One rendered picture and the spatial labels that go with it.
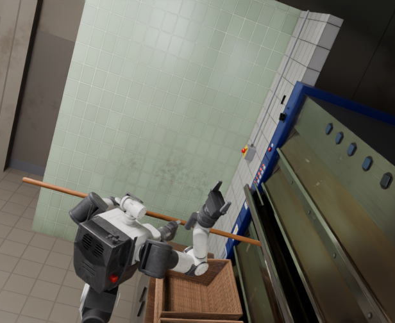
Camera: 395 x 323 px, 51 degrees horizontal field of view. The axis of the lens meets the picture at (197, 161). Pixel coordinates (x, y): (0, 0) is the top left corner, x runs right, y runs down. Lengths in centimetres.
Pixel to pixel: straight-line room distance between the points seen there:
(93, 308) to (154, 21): 223
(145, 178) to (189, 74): 101
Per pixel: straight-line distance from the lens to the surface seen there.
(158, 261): 184
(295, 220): 230
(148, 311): 280
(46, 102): 489
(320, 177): 220
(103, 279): 190
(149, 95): 354
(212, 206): 175
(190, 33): 345
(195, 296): 305
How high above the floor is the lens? 240
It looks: 20 degrees down
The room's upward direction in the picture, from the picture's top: 21 degrees clockwise
